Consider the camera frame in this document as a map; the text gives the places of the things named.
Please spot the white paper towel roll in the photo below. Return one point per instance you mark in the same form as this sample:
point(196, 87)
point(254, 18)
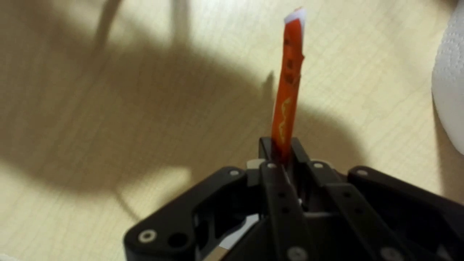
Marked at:
point(451, 87)

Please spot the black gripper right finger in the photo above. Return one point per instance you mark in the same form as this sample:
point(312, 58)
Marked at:
point(367, 207)

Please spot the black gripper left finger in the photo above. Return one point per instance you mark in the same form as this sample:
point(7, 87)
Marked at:
point(217, 211)

